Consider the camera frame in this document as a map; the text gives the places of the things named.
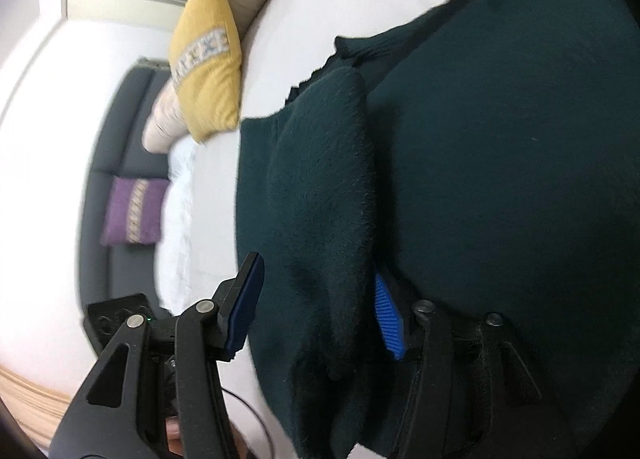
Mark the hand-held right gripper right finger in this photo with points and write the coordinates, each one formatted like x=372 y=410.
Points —
x=387 y=319

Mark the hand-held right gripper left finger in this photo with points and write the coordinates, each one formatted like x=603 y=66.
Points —
x=245 y=309

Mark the dark green sweater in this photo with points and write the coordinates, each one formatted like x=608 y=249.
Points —
x=500 y=164

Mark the person's left hand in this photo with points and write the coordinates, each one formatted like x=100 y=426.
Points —
x=173 y=436

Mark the white quilted pillow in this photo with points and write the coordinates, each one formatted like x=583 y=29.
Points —
x=175 y=239

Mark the purple patterned pillow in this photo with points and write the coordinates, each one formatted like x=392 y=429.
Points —
x=132 y=211

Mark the grey padded headboard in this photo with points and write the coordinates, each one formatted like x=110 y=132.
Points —
x=105 y=149

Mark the plain white pillow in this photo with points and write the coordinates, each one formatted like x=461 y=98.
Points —
x=182 y=156

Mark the yellow patterned pillow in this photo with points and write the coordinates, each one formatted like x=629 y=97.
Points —
x=207 y=64

